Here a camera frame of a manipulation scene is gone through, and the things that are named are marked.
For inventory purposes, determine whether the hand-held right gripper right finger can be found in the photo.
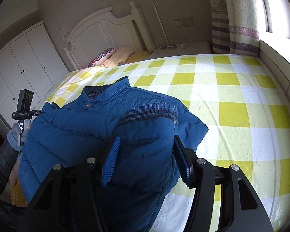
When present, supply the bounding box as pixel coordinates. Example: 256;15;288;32
173;134;274;232

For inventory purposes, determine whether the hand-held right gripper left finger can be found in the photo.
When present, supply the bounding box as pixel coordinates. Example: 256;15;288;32
26;135;122;232

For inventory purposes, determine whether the blue quilted jacket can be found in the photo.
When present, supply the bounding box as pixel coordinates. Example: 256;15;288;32
18;76;209;232

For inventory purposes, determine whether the person's left forearm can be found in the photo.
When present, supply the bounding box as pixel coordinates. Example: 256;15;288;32
0;139;23;232

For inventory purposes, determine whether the person's left hand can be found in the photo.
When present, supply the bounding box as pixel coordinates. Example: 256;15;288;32
7;121;32;153

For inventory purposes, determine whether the white wardrobe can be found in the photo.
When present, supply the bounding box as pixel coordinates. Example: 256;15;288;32
0;20;69;131

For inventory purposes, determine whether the yellow white checkered blanket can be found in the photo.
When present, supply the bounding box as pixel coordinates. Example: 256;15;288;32
41;54;290;232

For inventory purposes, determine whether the colourful patterned pillow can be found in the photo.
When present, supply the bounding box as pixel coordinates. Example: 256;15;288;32
87;47;117;68

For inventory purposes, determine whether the peach pillow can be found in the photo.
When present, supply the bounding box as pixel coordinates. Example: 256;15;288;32
102;47;135;68

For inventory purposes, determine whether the white bed headboard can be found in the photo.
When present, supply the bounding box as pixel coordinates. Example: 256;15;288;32
64;1;155;71

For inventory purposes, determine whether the white nightstand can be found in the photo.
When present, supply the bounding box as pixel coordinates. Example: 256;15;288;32
147;41;212;59

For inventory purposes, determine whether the white pole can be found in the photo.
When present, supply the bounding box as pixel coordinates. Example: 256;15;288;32
151;2;170;49

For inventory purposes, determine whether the windowsill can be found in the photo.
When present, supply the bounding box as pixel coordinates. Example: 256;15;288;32
258;38;290;118

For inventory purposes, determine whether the printed beige curtain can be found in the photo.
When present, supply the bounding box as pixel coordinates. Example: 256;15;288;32
205;0;261;57

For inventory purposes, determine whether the window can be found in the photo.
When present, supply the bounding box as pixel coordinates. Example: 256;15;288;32
257;0;290;47

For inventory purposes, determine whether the white cable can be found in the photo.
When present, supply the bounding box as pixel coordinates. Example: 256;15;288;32
156;35;192;51

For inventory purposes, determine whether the wall socket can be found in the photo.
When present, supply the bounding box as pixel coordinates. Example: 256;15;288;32
172;17;193;28

